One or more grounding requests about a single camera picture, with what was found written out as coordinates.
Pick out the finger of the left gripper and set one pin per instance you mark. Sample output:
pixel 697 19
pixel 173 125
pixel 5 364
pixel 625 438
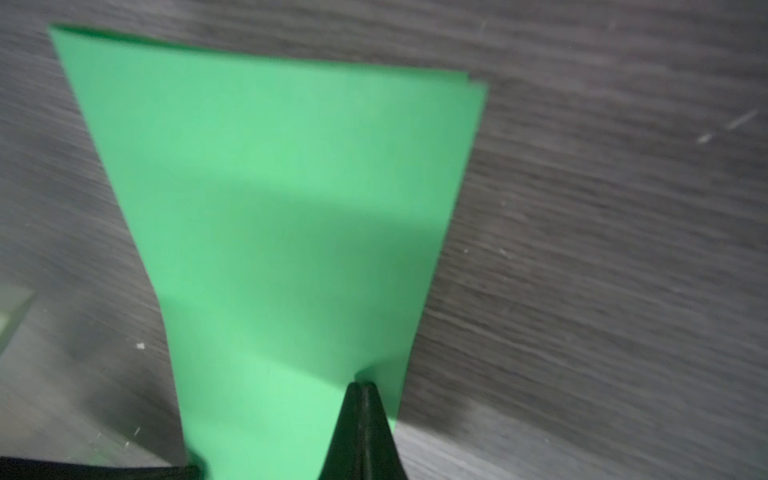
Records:
pixel 29 469

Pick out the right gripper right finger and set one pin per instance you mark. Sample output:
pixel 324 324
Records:
pixel 380 458

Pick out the green square paper sheet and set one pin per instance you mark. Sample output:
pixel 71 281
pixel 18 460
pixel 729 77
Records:
pixel 290 215

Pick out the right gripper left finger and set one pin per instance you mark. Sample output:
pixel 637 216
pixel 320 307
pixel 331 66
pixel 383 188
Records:
pixel 344 459

